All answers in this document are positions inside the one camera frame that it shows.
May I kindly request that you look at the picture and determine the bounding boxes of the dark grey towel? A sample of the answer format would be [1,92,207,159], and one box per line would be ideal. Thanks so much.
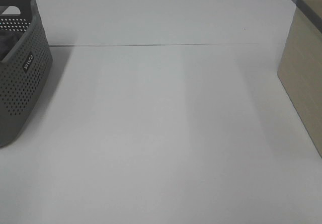
[0,30,24,60]

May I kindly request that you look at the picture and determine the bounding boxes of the grey perforated plastic basket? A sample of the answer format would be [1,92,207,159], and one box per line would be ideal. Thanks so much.
[1,0,53,146]

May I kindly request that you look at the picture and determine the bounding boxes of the beige fabric storage bin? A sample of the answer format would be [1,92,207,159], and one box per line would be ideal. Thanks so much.
[277,0,321,154]

